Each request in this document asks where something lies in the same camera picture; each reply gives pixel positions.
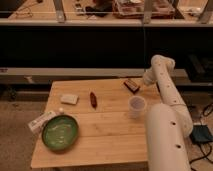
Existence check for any dark brown eraser block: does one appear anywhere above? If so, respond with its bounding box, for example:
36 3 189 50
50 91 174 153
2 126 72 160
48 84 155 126
124 79 140 94

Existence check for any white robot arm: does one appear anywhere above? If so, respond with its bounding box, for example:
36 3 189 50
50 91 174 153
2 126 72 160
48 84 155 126
143 55 193 171

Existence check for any translucent white cup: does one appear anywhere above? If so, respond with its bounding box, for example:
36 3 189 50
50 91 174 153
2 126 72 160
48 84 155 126
128 96 147 118

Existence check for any green ceramic bowl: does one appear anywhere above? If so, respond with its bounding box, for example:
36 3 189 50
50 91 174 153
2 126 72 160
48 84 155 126
42 115 79 151

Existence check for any wooden table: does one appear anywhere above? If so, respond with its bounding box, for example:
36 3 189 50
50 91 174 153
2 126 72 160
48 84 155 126
30 77 184 169

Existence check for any red sausage-shaped toy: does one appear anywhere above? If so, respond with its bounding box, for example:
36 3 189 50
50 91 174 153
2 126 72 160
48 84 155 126
90 92 97 108

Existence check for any cluttered tray on shelf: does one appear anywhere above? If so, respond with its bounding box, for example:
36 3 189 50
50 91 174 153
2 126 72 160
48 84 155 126
112 0 175 19

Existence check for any white sponge block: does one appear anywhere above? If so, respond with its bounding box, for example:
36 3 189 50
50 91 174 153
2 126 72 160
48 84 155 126
61 94 78 105

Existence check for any white tube with cap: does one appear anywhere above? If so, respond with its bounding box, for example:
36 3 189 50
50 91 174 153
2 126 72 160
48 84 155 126
28 108 64 134

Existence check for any black floor cable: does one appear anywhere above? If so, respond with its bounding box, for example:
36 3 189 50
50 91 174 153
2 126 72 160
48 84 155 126
188 103 213 171

